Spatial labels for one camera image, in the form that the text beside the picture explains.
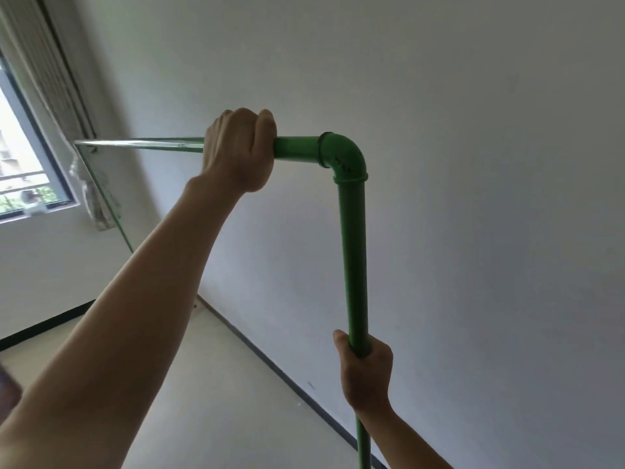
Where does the green pipe elbow fitting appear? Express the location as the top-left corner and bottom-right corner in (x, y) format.
(317, 132), (369, 186)

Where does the person's left forearm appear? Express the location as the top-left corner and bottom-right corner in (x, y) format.
(0, 175), (246, 469)

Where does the person's left hand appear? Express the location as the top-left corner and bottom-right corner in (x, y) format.
(201, 107), (278, 193)

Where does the person's right hand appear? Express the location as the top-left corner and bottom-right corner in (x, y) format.
(333, 329), (394, 412)

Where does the person's right forearm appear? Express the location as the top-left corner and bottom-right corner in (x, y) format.
(352, 401), (453, 469)

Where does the thin green plastic pipe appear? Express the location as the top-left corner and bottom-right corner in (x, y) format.
(73, 140), (134, 253)

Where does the window with dark frame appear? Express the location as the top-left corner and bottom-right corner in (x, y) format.
(0, 52), (82, 224)

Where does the long green plastic pipe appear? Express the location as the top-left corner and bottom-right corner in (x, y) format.
(73, 136), (324, 165)

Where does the grey window blind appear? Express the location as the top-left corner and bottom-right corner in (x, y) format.
(0, 0), (99, 144)

